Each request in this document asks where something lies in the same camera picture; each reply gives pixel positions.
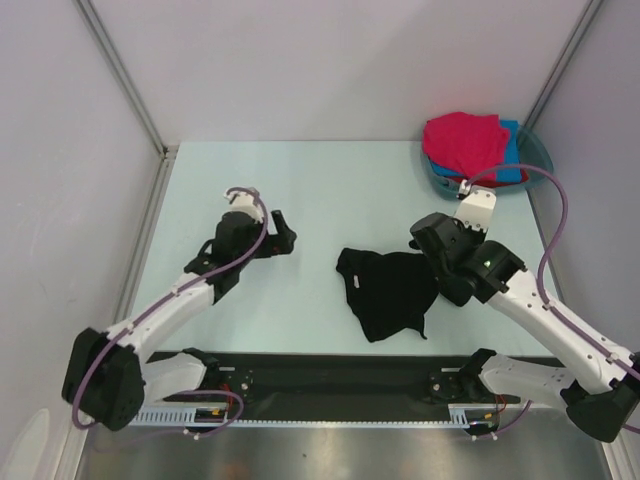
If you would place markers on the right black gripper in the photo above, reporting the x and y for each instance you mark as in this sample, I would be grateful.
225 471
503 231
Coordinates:
478 236

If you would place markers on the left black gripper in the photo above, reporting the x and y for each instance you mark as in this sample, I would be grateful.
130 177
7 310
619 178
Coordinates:
283 241

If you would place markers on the black t shirt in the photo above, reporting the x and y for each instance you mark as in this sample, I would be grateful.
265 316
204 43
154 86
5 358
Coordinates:
387 293

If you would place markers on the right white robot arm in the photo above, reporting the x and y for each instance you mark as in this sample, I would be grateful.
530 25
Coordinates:
596 383

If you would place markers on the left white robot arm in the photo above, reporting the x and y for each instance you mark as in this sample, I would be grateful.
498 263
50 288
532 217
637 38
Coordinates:
110 374

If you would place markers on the blue t shirt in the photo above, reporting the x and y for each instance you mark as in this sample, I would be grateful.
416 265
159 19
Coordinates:
460 145

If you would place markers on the pink t shirt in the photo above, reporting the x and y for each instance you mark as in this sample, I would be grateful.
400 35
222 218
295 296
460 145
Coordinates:
465 143

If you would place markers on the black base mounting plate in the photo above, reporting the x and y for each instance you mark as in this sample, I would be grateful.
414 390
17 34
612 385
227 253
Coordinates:
344 388

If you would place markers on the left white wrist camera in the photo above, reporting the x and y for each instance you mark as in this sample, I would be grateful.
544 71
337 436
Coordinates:
246 201

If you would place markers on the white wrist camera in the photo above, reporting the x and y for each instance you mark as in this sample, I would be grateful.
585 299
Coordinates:
246 201
476 206

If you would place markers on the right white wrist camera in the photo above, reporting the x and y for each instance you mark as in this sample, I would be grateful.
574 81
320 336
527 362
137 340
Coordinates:
476 206

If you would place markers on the right white cable duct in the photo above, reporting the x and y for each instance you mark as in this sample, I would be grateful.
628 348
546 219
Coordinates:
477 419

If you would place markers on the white cable duct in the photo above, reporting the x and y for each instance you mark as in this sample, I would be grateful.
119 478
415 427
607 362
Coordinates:
477 419
168 415

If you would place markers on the left white cable duct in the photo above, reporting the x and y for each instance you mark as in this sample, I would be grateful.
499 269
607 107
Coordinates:
168 415

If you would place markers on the right aluminium frame post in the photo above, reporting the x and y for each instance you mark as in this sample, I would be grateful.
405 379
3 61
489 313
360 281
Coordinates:
567 53

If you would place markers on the aluminium frame post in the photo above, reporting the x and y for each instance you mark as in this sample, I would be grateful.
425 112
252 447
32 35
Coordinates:
116 65
567 53

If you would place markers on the left aluminium frame post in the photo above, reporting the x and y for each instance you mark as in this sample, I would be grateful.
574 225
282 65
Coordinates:
116 65

